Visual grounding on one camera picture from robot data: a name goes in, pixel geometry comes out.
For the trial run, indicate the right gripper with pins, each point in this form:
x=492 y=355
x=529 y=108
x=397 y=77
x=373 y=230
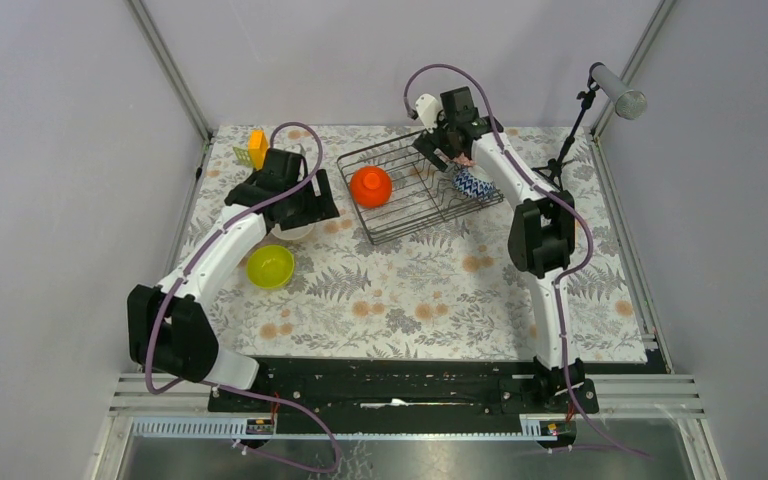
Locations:
x=428 y=143

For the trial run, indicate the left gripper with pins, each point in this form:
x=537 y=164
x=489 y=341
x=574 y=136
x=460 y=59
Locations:
x=322 y=206

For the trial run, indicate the orange plastic bowl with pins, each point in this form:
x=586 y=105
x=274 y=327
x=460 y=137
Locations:
x=371 y=187

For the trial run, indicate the yellow plastic bowl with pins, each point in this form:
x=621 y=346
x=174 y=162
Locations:
x=270 y=267

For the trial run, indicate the wire dish rack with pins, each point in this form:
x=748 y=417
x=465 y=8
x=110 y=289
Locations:
x=422 y=196

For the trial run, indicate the beige ceramic bowl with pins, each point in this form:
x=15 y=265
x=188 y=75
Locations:
x=292 y=235

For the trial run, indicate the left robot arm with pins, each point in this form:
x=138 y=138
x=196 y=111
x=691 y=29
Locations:
x=168 y=328

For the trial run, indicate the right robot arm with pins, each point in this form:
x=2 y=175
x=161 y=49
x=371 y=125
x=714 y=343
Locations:
x=541 y=239

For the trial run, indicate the pink patterned bowl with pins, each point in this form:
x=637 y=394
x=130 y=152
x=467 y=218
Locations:
x=464 y=162

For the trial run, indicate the blue patterned bowl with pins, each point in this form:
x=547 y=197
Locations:
x=473 y=182

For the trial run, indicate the orange plastic block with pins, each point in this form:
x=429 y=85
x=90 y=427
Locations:
x=257 y=147

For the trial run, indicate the green mesh piece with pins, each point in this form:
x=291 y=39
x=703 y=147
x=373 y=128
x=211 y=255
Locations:
x=242 y=156

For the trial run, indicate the floral tablecloth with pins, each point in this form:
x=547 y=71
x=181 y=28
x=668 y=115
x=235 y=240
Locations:
x=447 y=291

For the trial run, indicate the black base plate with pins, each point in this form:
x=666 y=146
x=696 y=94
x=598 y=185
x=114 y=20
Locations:
x=400 y=396

